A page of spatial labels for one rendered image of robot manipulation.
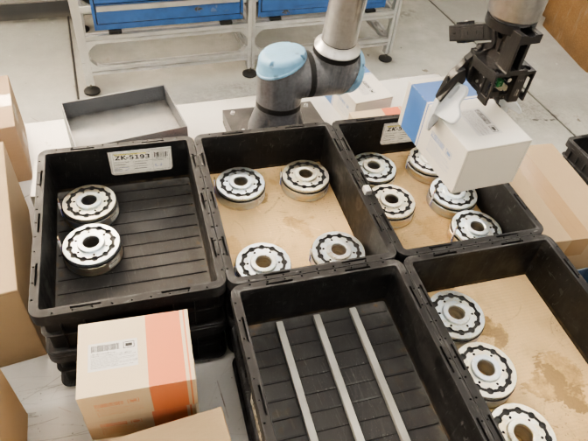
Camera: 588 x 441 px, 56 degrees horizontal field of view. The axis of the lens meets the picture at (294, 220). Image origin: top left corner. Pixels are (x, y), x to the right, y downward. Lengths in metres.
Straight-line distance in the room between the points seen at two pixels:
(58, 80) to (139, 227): 2.13
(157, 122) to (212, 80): 1.60
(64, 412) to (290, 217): 0.55
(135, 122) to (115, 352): 0.80
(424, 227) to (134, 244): 0.59
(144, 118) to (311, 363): 0.86
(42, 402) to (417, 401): 0.64
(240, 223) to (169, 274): 0.18
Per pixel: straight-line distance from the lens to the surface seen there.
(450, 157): 0.93
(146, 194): 1.20
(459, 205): 1.22
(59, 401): 1.10
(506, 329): 1.08
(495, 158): 0.94
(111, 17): 2.89
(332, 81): 1.40
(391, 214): 1.15
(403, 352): 0.99
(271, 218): 1.14
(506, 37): 0.89
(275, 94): 1.37
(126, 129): 1.51
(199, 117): 1.62
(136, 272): 1.06
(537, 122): 3.26
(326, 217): 1.15
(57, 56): 3.41
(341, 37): 1.36
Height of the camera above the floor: 1.65
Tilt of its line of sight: 46 degrees down
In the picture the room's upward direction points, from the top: 6 degrees clockwise
